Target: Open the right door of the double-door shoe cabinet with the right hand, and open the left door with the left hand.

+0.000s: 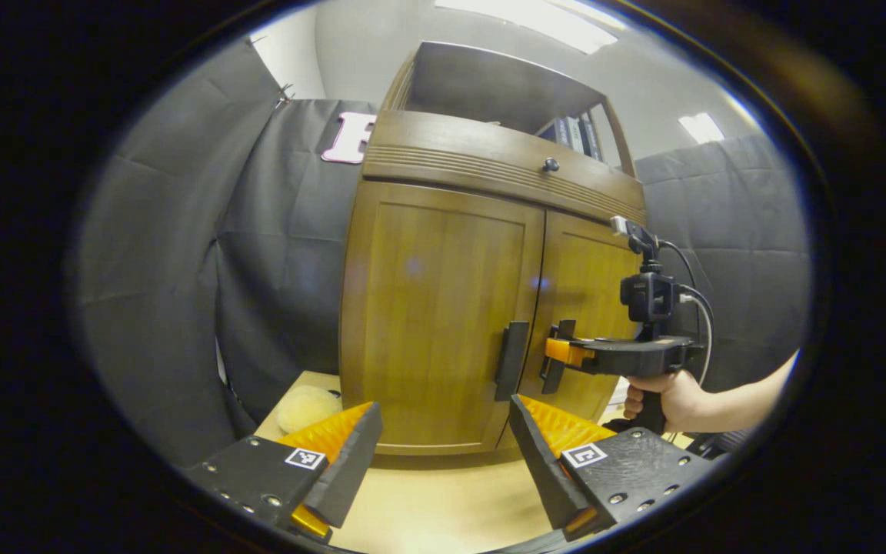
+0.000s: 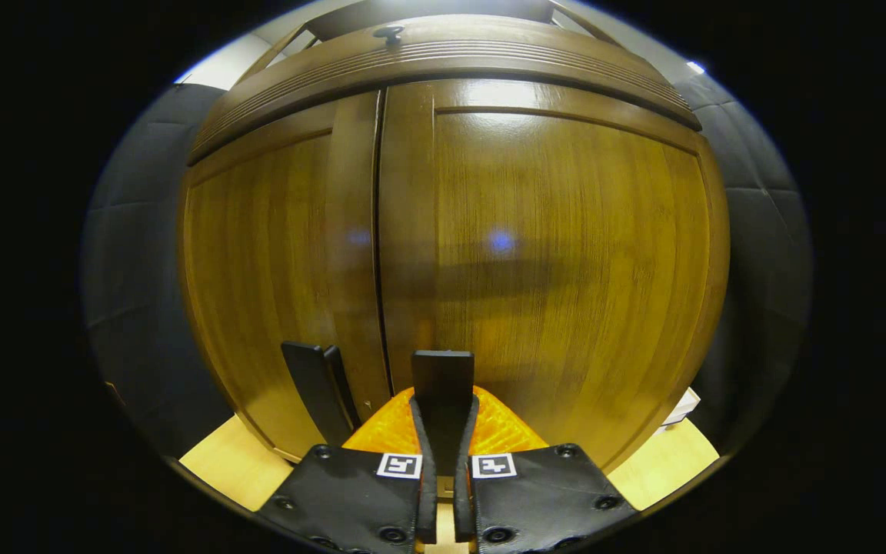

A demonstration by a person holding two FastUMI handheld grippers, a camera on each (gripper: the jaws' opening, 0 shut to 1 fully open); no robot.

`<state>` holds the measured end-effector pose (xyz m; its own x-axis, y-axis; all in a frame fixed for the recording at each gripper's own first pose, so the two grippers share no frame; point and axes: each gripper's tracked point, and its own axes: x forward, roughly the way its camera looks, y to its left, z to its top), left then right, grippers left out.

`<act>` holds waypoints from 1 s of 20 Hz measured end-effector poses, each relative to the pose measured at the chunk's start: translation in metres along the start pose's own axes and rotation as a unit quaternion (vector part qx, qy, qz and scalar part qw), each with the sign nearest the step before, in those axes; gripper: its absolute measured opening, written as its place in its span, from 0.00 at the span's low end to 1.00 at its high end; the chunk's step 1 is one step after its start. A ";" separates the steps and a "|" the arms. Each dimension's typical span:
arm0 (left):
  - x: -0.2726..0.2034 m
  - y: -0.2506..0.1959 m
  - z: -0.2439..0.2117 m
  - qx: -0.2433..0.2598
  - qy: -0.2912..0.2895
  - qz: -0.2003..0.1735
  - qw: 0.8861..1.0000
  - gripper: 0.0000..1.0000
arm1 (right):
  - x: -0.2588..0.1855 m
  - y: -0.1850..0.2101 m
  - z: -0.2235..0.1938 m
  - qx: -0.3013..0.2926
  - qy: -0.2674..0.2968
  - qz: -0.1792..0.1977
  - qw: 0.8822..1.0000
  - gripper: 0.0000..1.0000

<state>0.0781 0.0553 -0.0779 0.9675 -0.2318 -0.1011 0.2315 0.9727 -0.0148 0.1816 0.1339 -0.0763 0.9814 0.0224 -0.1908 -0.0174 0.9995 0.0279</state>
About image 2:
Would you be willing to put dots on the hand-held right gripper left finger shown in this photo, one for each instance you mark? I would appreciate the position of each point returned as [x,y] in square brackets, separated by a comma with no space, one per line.
[428,492]

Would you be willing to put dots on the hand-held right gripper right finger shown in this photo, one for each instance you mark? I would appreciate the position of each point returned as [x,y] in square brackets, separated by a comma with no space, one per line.
[464,492]

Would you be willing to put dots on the wooden shoe cabinet door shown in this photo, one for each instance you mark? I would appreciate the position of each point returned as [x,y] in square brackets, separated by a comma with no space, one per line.
[274,269]
[566,269]

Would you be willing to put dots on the wooden double-door shoe cabinet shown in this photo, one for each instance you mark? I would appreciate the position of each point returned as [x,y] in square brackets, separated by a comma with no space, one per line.
[489,9]

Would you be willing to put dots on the small white box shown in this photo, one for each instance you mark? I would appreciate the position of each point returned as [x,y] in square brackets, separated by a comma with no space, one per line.
[683,406]

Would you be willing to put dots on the wooden drawer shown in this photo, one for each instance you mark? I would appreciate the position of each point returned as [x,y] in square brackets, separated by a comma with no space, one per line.
[451,46]

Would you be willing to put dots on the black drawer knob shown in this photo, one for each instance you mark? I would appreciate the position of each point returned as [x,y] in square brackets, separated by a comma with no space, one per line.
[389,32]

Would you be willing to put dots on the small ceiling light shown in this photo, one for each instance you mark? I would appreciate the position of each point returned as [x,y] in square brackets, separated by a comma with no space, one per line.
[695,67]

